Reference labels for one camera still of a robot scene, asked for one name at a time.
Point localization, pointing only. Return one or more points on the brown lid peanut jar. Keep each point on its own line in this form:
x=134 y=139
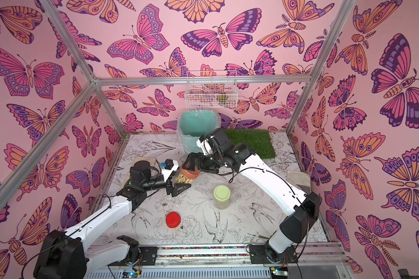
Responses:
x=182 y=179

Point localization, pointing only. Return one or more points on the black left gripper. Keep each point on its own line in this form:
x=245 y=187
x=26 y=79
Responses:
x=171 y=185

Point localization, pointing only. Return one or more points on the red jar lid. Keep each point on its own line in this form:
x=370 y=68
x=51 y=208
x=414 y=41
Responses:
x=173 y=220

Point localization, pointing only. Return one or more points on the green object in basket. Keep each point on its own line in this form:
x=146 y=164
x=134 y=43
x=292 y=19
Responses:
x=222 y=99

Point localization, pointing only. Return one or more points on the clear plastic bin liner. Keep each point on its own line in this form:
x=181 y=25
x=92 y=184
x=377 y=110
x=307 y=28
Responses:
x=186 y=136

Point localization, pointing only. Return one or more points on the green lid peanut jar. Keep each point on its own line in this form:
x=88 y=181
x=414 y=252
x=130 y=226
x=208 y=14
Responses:
x=221 y=197

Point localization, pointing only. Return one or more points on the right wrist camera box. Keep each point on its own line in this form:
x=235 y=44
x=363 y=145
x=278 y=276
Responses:
x=203 y=144

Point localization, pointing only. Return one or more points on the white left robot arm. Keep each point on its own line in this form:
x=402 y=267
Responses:
x=69 y=254

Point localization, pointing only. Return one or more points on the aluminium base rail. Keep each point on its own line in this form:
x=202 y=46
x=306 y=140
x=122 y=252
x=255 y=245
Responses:
x=318 y=260

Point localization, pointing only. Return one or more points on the aluminium frame post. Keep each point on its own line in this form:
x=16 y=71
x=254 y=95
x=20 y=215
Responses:
x=336 y=28

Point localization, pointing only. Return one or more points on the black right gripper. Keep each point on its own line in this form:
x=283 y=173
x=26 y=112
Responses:
x=202 y=161

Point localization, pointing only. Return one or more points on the mint green trash bin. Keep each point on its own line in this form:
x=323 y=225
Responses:
x=197 y=125

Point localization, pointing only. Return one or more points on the green artificial grass mat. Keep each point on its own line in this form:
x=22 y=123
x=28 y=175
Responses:
x=258 y=140

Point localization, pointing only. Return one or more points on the brown jar lid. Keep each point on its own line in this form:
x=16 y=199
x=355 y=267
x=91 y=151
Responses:
x=191 y=173

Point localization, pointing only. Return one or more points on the cream work glove right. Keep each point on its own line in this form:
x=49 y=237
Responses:
x=300 y=180

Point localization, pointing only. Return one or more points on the white wire basket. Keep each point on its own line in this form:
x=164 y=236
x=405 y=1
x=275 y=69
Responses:
x=203 y=87

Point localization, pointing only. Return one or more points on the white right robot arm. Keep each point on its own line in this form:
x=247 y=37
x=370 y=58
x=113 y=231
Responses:
x=301 y=209

